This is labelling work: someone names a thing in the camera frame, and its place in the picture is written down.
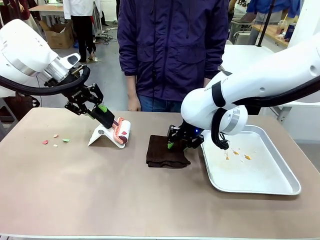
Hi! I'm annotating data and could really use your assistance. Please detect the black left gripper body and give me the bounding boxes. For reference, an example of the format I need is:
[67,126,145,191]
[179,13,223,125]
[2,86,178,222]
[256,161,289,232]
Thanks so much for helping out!
[59,79,95,108]

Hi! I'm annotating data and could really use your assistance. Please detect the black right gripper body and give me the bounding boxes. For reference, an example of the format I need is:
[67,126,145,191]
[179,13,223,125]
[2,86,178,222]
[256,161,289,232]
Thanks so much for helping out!
[175,121,205,149]

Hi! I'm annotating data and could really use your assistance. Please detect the dark brown cloth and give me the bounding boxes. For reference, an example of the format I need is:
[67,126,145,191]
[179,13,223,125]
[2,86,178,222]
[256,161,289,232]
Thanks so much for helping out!
[145,134,192,169]

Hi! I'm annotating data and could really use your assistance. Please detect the pink handled lint roller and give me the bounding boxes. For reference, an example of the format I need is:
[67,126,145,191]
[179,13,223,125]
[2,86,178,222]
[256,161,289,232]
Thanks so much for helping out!
[89,106,133,146]

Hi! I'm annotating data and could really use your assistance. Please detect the person's right hand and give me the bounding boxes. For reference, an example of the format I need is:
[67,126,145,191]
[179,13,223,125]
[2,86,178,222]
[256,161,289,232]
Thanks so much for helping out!
[126,79,142,112]

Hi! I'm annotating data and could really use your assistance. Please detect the white lint roller stand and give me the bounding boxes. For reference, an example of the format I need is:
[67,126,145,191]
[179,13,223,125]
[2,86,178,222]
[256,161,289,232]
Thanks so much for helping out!
[87,126,126,150]

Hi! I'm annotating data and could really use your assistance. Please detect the blue jeans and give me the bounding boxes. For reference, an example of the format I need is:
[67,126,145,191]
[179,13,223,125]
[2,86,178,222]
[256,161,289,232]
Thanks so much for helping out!
[138,94,184,113]

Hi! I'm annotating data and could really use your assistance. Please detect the dark red chair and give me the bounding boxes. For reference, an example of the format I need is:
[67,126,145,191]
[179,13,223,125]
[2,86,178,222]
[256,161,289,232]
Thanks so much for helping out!
[3,92,41,122]

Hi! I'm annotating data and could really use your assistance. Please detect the cardboard box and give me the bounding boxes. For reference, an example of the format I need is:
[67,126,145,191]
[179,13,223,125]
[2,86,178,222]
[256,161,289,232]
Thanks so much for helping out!
[39,19,75,50]

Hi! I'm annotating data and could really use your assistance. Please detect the metal tray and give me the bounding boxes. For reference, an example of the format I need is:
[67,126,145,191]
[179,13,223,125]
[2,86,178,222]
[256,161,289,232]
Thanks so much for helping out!
[199,124,302,195]

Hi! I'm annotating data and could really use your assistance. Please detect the bystander in white coat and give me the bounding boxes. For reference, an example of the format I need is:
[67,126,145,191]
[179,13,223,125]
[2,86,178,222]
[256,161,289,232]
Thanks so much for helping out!
[62,0,104,63]

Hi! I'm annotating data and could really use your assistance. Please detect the purple jacket torso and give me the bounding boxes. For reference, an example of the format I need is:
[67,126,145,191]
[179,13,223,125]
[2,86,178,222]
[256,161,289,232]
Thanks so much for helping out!
[117,0,230,102]

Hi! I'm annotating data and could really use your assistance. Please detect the wooden background table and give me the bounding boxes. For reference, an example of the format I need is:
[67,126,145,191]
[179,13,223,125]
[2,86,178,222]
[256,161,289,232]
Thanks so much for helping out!
[251,23,291,48]
[28,4,66,16]

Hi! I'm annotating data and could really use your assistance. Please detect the black pole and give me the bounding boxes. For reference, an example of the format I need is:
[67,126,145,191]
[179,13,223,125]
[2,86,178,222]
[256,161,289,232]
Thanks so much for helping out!
[256,0,274,48]

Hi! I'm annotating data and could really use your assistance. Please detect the plastic cup with straw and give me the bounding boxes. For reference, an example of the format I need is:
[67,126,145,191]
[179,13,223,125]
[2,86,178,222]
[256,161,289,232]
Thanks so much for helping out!
[275,19,289,36]

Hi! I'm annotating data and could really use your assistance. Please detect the dark blue can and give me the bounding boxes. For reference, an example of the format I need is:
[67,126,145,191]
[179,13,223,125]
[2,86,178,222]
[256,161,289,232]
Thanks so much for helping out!
[284,22,297,43]

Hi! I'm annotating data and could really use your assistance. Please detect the bystander in blue top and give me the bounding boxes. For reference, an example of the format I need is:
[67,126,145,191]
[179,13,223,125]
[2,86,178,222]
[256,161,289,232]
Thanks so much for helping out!
[246,0,303,20]

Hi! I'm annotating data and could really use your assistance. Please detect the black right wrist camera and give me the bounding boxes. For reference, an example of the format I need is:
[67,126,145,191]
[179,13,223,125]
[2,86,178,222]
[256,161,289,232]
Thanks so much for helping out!
[167,124,180,138]

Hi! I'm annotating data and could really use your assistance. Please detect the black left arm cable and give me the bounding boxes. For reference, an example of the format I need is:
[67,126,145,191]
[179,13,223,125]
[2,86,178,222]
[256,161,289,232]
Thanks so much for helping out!
[0,65,91,97]

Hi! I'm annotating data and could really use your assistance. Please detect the floor cables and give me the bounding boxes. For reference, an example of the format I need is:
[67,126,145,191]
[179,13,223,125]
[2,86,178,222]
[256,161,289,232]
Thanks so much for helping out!
[96,26,119,45]

